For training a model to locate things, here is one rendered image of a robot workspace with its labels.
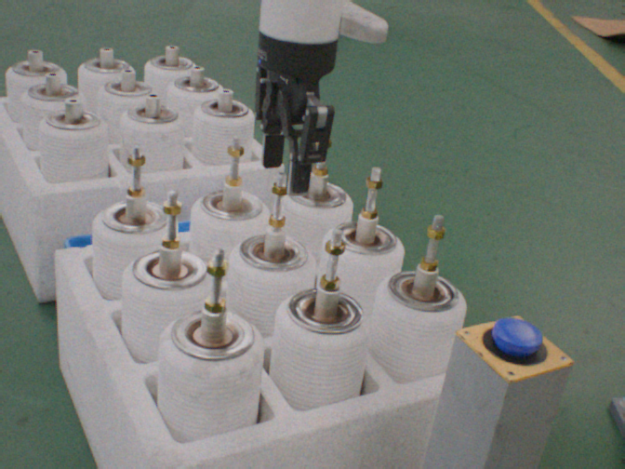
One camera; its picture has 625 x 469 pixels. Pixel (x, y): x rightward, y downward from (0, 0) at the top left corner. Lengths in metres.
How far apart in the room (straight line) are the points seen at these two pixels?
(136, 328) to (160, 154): 0.43
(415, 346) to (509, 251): 0.72
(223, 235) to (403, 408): 0.29
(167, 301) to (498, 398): 0.33
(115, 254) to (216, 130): 0.39
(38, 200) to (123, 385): 0.42
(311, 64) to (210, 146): 0.53
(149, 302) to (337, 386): 0.20
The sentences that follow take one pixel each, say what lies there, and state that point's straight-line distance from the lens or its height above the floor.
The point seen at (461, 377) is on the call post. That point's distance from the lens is 0.68.
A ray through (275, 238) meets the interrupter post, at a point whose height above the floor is 0.28.
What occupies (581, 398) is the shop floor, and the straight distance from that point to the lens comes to 1.19.
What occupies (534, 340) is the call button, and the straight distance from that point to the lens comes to 0.66.
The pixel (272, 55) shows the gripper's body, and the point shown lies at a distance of 0.74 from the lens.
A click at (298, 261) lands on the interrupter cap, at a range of 0.85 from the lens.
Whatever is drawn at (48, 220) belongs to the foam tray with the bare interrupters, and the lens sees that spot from 1.15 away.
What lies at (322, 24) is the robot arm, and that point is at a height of 0.51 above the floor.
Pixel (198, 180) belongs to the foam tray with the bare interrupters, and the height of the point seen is 0.17.
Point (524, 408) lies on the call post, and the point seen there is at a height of 0.28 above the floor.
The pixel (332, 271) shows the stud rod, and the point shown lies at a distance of 0.74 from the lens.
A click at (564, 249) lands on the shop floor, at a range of 1.58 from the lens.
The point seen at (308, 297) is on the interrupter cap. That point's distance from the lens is 0.79.
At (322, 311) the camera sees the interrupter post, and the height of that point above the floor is 0.26.
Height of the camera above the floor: 0.68
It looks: 28 degrees down
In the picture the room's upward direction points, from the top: 8 degrees clockwise
